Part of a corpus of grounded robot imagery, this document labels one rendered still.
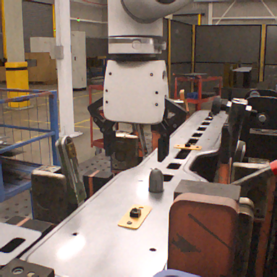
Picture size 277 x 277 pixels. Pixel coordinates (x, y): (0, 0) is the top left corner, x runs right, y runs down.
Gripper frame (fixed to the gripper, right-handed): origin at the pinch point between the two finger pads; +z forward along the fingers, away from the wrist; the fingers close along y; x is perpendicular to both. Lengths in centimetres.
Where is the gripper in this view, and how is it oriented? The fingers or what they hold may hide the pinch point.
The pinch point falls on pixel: (135, 151)
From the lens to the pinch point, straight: 55.5
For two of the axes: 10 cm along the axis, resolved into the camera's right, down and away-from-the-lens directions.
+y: -9.4, -0.9, 3.2
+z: 0.0, 9.7, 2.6
